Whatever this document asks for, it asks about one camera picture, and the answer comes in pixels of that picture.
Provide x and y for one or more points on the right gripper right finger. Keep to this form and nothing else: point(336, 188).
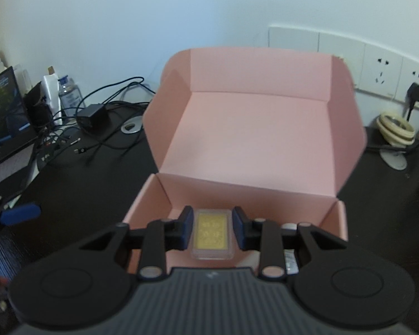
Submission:
point(265, 237)

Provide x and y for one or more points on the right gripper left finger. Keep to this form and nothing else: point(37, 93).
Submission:
point(158, 238)

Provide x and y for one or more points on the white cream tube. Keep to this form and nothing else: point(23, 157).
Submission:
point(290, 259)

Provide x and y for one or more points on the laptop screen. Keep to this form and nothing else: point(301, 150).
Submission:
point(16, 131)

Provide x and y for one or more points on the pink cardboard box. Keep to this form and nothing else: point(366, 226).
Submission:
point(276, 132)

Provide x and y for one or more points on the silver desk grommet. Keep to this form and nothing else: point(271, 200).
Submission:
point(132, 125)

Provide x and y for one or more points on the clear small bottle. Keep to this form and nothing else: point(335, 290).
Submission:
point(69, 94)

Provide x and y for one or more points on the black power adapter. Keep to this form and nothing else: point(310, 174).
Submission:
point(93, 118)

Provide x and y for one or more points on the black plug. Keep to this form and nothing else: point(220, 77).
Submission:
point(412, 96)

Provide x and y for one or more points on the white wall socket strip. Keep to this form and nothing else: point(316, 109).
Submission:
point(375, 70)

